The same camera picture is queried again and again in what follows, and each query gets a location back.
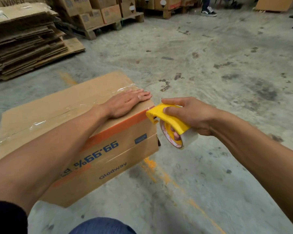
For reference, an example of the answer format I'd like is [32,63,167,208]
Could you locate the wooden pallet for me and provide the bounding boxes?
[56,12,145,41]
[137,6,201,20]

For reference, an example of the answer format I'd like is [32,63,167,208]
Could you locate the person's right hand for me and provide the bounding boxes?
[161,97,219,142]

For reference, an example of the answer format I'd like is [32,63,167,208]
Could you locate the yellow plastic tape dispenser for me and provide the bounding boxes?
[146,103,191,136]

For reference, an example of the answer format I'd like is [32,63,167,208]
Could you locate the stack of flattened cardboard sheets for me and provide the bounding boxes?
[0,2,86,81]

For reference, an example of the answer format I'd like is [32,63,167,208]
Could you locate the brown cardboard box orange stripe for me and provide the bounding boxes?
[0,71,161,208]

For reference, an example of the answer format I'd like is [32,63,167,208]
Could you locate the pile of brown cartons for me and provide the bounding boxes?
[54,0,201,31]

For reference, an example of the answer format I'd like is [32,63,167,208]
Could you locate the blue jeans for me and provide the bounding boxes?
[68,217,137,234]

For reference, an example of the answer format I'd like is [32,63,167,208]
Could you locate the person's right forearm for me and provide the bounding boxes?
[210,108,293,232]

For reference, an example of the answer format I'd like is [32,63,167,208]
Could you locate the flat brown cardboard sheet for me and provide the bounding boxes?
[255,0,293,12]

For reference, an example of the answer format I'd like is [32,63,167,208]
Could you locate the person's left forearm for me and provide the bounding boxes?
[0,104,111,215]

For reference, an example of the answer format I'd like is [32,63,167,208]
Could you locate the clear packing tape roll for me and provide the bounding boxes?
[159,119,199,149]

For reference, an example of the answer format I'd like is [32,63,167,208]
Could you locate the person's left hand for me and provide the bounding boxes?
[101,89,152,119]

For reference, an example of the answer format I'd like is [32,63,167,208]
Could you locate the clear tape strip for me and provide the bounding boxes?
[0,83,139,144]

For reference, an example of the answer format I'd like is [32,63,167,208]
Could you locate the black sleeve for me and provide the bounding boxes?
[0,201,28,234]

